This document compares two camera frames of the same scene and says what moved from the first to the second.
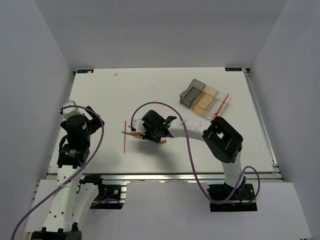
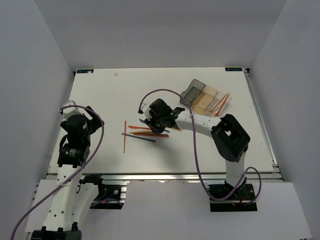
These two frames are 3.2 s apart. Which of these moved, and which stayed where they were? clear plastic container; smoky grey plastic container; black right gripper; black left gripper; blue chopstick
Moved: black right gripper; blue chopstick
Stayed: black left gripper; clear plastic container; smoky grey plastic container
